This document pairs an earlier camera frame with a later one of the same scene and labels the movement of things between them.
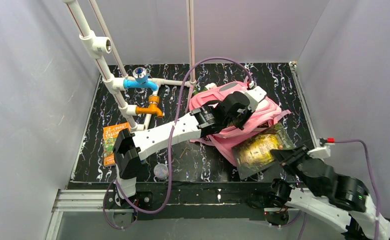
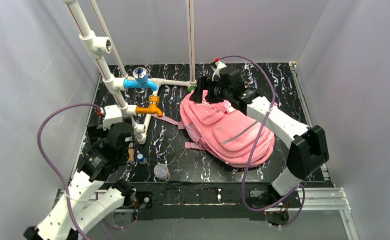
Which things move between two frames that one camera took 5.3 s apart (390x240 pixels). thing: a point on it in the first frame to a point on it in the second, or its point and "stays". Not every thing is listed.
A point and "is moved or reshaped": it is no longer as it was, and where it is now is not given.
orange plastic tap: (152, 108) stays
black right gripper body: (296, 159) to (201, 93)
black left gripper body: (240, 108) to (95, 133)
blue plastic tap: (140, 80) stays
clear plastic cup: (160, 171) stays
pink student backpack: (265, 116) is moved or reshaped
